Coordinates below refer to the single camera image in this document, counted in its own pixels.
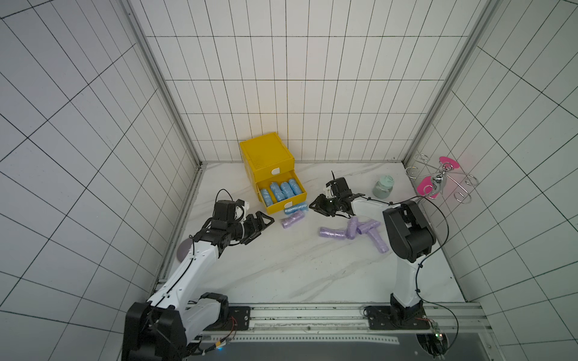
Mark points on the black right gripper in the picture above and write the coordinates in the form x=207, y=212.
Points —
x=333, y=205

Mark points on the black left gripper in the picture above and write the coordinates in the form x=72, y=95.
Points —
x=255, y=231

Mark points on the blue bag roll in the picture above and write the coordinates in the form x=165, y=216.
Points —
x=277, y=192
x=267, y=199
x=295, y=187
x=287, y=190
x=303, y=206

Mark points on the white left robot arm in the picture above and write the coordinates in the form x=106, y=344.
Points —
x=180, y=284

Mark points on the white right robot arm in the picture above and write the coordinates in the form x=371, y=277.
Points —
x=410, y=237

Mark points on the purple bag roll upright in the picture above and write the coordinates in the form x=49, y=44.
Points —
x=352, y=226

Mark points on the purple bag roll short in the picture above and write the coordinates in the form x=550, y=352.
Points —
x=365, y=227

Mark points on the pale green jar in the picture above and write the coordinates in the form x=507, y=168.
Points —
x=383, y=187

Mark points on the lavender bowl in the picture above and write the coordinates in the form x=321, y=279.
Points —
x=183, y=249

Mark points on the pink metal cup rack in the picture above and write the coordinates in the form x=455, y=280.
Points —
x=431, y=181

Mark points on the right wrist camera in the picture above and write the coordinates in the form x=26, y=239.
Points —
x=337, y=188

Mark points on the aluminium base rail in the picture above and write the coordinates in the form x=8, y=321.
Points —
x=317, y=322

